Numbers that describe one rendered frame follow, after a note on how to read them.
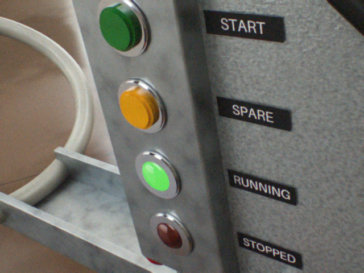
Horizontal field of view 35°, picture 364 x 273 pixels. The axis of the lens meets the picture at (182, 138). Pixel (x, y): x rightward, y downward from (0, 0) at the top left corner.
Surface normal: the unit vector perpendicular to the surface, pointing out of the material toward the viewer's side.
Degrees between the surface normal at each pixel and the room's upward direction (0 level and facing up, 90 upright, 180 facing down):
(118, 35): 90
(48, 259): 0
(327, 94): 90
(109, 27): 90
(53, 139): 0
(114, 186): 90
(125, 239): 1
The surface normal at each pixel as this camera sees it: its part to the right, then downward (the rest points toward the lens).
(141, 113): -0.59, 0.51
